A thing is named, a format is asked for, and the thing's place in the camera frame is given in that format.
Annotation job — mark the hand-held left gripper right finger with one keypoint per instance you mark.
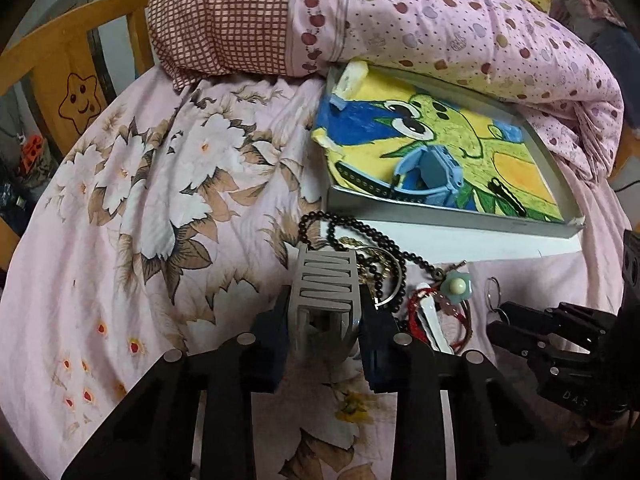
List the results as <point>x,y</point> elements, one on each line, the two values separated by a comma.
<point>377,345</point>

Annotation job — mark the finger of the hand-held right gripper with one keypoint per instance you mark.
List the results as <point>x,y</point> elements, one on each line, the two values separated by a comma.
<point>515,340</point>
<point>550,320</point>

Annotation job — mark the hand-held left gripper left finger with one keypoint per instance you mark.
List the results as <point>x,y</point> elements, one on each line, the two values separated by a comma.
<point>272,345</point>

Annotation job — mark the flower pendant with pearl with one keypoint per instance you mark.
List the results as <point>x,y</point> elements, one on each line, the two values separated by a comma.
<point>457,287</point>

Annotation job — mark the grey hair claw clip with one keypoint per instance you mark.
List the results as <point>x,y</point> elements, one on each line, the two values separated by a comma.
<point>325,280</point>

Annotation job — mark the shallow box with cartoon drawing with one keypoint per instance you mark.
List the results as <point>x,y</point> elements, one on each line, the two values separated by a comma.
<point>425,125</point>

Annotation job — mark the white hair clip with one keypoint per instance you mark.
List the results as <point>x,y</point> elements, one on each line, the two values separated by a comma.
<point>430,317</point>

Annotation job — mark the black hairpin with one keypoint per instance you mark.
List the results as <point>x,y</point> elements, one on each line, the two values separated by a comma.
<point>502,192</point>

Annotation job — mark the blue smartwatch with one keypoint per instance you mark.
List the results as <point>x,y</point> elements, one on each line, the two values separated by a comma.
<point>435,170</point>

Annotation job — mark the dark clothing pile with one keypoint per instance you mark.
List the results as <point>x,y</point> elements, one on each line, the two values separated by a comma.
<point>595,25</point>

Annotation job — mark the orange toy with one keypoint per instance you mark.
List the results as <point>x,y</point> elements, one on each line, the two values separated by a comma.
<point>31,152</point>

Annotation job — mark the pink dotted quilt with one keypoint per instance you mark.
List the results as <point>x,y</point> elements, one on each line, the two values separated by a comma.
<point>450,15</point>

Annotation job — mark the red checked pillow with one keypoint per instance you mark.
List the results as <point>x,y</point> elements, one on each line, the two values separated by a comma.
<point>220,15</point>

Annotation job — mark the wooden chair with star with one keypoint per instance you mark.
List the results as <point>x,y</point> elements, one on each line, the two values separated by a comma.
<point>45,65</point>

